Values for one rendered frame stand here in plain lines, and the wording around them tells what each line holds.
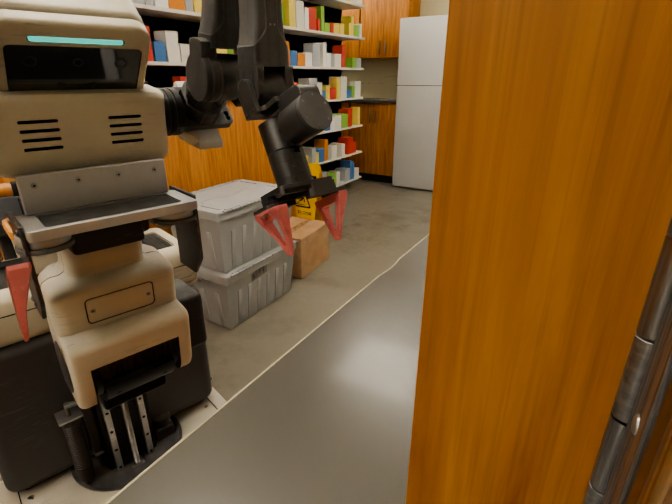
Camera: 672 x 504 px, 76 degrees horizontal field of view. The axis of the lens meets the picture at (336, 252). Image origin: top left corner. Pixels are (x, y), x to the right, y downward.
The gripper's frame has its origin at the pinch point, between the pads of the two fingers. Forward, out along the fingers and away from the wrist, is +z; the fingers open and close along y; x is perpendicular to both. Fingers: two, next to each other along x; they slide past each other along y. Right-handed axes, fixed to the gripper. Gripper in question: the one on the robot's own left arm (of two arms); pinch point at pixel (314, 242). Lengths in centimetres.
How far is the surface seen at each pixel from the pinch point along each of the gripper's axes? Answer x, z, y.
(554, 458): -43, 13, -23
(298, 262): 178, 8, 114
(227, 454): -17.2, 15.1, -28.4
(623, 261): -48, 4, -23
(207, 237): 144, -19, 46
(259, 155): 186, -67, 116
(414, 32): 205, -178, 358
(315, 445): -21.1, 17.1, -22.3
